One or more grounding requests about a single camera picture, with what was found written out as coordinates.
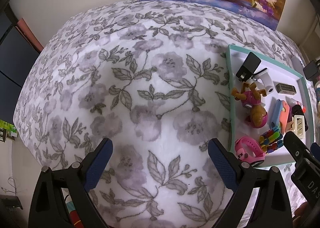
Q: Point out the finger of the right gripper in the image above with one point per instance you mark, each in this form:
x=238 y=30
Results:
x=315 y=150
x=306 y=174

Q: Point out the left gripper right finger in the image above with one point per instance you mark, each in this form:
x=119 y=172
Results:
x=272 y=206

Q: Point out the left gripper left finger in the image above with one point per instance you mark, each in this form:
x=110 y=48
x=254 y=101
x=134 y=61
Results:
x=48 y=207

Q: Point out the colourful flower hair clips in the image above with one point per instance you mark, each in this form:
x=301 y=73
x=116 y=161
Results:
x=271 y=140

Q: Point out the orange blue toy pouch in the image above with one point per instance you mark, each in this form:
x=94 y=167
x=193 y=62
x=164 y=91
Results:
x=279 y=116

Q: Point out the pink smart watch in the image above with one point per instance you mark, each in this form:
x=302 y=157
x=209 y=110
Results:
x=248 y=150

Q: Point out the silver harmonica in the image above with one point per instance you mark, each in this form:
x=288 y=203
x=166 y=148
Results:
x=285 y=89

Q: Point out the pink dog toy figure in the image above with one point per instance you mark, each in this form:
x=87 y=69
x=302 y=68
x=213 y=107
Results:
x=250 y=98

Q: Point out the black power adapter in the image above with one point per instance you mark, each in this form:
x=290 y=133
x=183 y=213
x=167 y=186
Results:
x=248 y=68

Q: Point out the cream hair claw clip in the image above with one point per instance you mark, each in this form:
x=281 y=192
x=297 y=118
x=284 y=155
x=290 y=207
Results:
x=297 y=125

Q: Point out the white earbud case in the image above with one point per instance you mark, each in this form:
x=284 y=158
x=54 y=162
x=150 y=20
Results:
x=263 y=81

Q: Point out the grey floral blanket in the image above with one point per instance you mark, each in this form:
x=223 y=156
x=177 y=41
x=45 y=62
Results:
x=152 y=77

